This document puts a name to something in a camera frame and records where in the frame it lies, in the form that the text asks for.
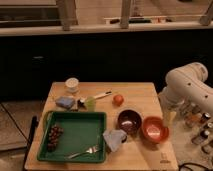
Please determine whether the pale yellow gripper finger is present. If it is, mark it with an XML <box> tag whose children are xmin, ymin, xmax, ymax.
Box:
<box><xmin>163</xmin><ymin>110</ymin><xmax>176</xmax><ymax>127</ymax></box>

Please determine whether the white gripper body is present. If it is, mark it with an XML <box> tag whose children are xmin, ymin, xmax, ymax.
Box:
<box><xmin>158</xmin><ymin>87</ymin><xmax>181</xmax><ymax>117</ymax></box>

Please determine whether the red orange apple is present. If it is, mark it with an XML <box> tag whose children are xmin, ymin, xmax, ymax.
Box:
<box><xmin>113</xmin><ymin>94</ymin><xmax>124</xmax><ymax>106</ymax></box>

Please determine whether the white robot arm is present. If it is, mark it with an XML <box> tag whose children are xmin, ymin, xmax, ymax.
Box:
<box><xmin>158</xmin><ymin>62</ymin><xmax>213</xmax><ymax>126</ymax></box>

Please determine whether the green plastic tray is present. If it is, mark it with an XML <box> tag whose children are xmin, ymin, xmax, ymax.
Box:
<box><xmin>37</xmin><ymin>112</ymin><xmax>106</xmax><ymax>163</ymax></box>

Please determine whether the red orange bowl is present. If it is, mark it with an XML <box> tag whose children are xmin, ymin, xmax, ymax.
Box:
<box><xmin>141</xmin><ymin>116</ymin><xmax>169</xmax><ymax>143</ymax></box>

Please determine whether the dark brown bowl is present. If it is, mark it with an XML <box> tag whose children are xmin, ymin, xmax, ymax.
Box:
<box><xmin>117</xmin><ymin>109</ymin><xmax>142</xmax><ymax>135</ymax></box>

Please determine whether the light blue folded cloth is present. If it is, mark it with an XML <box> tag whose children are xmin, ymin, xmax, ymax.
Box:
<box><xmin>103</xmin><ymin>129</ymin><xmax>127</xmax><ymax>152</ymax></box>

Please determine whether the green pear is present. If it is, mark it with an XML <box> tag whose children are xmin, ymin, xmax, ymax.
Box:
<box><xmin>84</xmin><ymin>97</ymin><xmax>96</xmax><ymax>111</ymax></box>

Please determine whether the silver metal fork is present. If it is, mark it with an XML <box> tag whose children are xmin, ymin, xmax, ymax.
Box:
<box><xmin>67</xmin><ymin>145</ymin><xmax>99</xmax><ymax>159</ymax></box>

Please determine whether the small black metal clip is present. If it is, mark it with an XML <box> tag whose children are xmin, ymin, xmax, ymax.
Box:
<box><xmin>71</xmin><ymin>100</ymin><xmax>85</xmax><ymax>111</ymax></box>

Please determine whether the white paper cup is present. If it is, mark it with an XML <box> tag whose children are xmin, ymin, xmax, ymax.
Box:
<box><xmin>65</xmin><ymin>78</ymin><xmax>79</xmax><ymax>93</ymax></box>

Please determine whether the blue sponge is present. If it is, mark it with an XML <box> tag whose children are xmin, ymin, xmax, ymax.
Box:
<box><xmin>55</xmin><ymin>97</ymin><xmax>75</xmax><ymax>109</ymax></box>

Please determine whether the dark red grape bunch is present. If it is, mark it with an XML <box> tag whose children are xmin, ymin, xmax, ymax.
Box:
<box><xmin>47</xmin><ymin>125</ymin><xmax>64</xmax><ymax>152</ymax></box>

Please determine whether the white handled knife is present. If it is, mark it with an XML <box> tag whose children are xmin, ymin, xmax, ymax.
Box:
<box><xmin>79</xmin><ymin>90</ymin><xmax>113</xmax><ymax>103</ymax></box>

